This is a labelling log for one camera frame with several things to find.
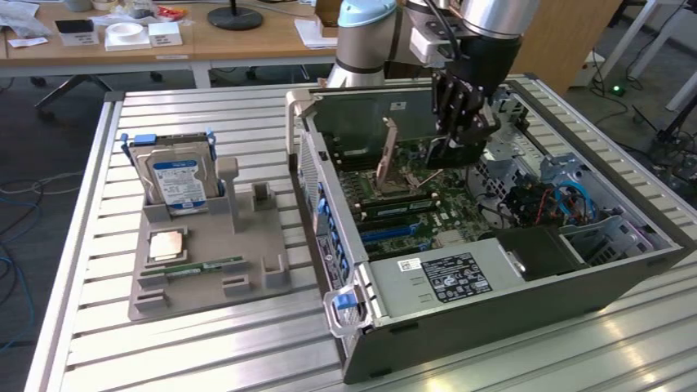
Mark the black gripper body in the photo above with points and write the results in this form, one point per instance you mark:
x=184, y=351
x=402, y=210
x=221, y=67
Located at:
x=484, y=61

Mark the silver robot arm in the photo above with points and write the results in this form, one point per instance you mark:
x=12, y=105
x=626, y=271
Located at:
x=358, y=41

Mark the silver drive cage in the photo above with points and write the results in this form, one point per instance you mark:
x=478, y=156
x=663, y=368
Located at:
x=501, y=163

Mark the wooden cabinet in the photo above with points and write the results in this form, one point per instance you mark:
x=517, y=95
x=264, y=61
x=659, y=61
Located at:
x=566, y=41

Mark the white control box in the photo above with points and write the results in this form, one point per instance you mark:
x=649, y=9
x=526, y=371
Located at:
x=590, y=69

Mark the CPU socket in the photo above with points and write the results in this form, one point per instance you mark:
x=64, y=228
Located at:
x=405, y=190

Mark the black device green light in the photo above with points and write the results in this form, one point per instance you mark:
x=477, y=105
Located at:
x=617, y=89

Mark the stack of white papers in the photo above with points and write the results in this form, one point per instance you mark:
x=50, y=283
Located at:
x=313, y=36

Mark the silver chipset heatsink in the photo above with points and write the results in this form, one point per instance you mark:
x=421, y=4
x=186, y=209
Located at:
x=449, y=239

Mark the cardboard box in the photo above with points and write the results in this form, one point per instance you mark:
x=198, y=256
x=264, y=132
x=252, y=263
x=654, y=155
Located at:
x=326, y=16

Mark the blue expansion slot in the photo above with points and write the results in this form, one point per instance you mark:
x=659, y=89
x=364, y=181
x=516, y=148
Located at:
x=386, y=234

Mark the black tripod stand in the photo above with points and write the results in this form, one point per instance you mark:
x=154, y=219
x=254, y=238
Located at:
x=671, y=122

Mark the black plastic shroud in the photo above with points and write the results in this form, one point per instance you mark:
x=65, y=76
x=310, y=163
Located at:
x=538, y=253

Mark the silver disk bay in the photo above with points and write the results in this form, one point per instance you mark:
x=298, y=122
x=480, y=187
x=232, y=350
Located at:
x=604, y=241

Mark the grey power supply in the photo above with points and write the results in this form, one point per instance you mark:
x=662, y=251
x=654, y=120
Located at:
x=392, y=286

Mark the black round lamp base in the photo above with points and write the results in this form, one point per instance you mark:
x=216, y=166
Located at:
x=233, y=18

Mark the open PC case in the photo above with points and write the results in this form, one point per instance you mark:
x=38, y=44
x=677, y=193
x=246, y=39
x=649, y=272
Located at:
x=489, y=335

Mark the grey parts rack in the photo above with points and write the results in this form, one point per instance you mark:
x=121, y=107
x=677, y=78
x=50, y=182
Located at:
x=217, y=237

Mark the hard disk in blue carrier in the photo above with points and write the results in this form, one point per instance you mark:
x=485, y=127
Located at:
x=173, y=179

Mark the white labelled box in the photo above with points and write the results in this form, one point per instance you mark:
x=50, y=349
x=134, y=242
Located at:
x=165, y=36

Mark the small red items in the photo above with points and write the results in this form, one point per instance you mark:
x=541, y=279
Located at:
x=169, y=14

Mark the white box with tape roll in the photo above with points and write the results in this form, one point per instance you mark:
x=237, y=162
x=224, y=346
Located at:
x=128, y=38

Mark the CPU chip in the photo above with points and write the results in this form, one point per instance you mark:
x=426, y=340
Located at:
x=165, y=245

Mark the green RAM stick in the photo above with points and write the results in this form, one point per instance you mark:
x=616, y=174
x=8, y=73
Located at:
x=185, y=268

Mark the white box with black top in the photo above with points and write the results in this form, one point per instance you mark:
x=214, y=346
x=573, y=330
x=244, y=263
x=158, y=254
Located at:
x=78, y=38

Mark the grey cup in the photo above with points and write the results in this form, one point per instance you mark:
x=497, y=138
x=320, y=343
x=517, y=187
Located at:
x=77, y=5

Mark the white paper card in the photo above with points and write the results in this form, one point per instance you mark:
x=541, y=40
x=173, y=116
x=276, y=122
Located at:
x=26, y=41

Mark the clear plastic bag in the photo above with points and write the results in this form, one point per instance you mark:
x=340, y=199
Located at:
x=21, y=20

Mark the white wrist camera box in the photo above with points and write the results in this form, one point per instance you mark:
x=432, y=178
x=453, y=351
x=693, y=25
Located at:
x=426, y=47

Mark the white table frame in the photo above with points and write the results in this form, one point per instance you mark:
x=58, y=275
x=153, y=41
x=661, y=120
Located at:
x=624, y=38

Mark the wooden desk white frame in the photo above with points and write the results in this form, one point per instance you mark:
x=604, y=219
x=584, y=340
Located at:
x=261, y=45
x=54, y=53

